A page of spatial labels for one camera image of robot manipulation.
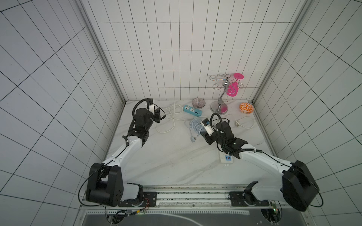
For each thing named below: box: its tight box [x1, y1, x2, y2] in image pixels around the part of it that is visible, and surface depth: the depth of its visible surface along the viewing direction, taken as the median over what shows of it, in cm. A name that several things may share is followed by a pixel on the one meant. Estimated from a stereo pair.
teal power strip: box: [183, 104, 203, 117], surface depth 112 cm
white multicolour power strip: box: [220, 151, 234, 164], surface depth 87 cm
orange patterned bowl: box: [238, 102, 255, 114], surface depth 115 cm
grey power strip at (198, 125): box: [191, 119, 207, 133], surface depth 85 cm
